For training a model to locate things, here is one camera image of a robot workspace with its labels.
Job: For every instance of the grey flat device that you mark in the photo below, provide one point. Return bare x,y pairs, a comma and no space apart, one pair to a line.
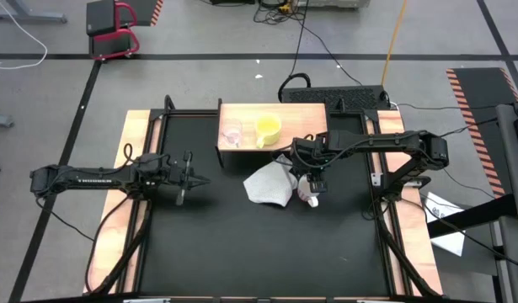
334,3

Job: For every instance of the black aluminium table frame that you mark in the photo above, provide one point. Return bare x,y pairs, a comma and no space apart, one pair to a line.
191,113

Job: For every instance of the black perforated computer case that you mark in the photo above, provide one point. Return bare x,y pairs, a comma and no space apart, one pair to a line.
334,99

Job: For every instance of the yellow mug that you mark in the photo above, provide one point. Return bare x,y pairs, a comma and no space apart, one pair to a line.
268,126

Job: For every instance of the black slanted beam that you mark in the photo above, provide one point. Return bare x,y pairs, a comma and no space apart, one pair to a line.
452,224

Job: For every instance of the grey table leg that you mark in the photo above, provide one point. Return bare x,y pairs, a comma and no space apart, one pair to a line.
31,17

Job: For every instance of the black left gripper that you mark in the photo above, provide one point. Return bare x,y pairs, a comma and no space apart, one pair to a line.
172,179

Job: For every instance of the grey waffle cloth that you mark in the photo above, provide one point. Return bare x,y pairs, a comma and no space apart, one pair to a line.
267,185

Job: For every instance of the red white patterned mug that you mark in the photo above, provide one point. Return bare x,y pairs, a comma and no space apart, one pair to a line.
302,189

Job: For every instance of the red black step stool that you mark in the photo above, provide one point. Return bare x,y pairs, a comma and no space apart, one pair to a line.
111,38

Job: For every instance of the white paper sheet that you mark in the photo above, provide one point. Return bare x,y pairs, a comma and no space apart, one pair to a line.
441,244

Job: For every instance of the large black orange-striped ramp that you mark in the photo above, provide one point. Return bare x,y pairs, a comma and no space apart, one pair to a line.
482,109

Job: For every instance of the clear glass mug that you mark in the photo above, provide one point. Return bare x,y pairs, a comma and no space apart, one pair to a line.
231,134

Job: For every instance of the wooden shelf with black legs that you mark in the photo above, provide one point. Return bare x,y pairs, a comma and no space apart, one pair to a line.
300,122

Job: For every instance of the small black orange-striped panel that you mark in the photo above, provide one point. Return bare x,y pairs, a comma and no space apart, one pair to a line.
147,10

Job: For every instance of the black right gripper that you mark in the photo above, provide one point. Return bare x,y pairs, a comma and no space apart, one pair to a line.
311,155

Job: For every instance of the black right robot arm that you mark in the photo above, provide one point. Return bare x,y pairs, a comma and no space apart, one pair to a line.
389,141

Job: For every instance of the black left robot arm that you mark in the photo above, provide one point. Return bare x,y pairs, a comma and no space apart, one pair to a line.
94,181

